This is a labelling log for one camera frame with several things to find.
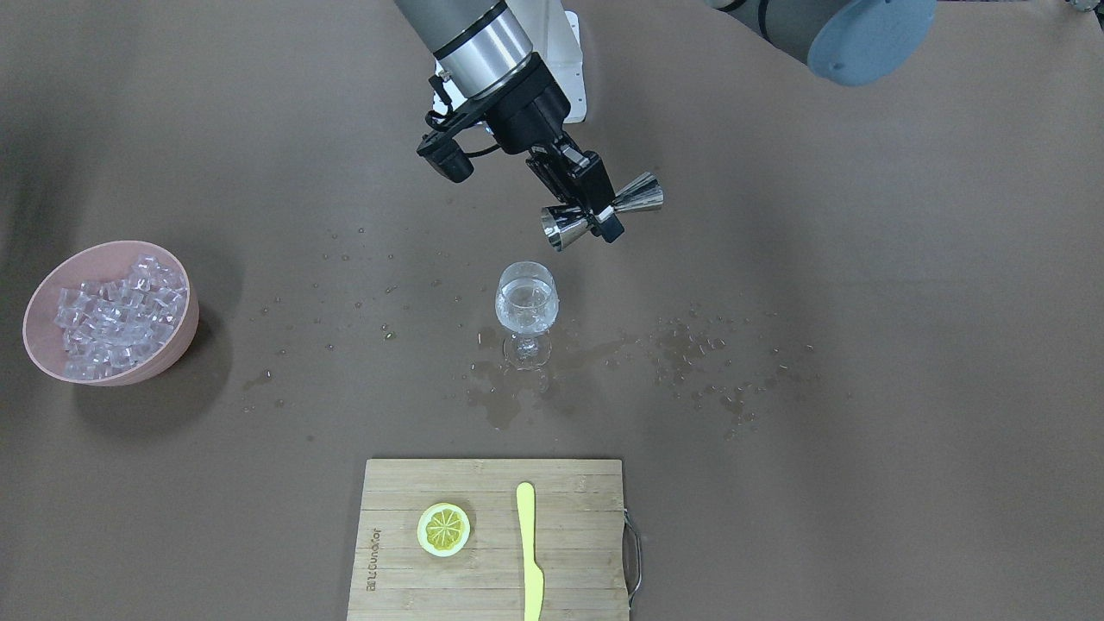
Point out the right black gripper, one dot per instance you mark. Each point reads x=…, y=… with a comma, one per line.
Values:
x=532, y=109

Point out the steel jigger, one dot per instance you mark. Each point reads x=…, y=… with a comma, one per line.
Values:
x=564, y=225

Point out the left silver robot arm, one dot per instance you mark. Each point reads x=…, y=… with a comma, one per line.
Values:
x=850, y=43

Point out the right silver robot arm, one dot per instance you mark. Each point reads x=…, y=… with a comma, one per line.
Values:
x=453, y=31

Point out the clear wine glass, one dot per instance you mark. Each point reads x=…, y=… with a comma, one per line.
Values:
x=526, y=304

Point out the clear ice cubes pile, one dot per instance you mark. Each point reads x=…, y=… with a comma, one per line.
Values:
x=112, y=326

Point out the bamboo cutting board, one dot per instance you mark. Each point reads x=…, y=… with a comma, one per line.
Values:
x=578, y=540

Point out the yellow lemon slice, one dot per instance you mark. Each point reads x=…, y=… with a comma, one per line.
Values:
x=443, y=530

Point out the yellow plastic knife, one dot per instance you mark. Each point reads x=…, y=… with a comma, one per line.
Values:
x=533, y=580

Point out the pink bowl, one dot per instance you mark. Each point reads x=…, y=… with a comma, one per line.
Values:
x=111, y=260

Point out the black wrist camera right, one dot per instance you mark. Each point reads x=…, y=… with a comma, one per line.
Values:
x=439, y=147

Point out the white mounting pedestal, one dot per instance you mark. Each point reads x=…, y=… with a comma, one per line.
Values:
x=525, y=30

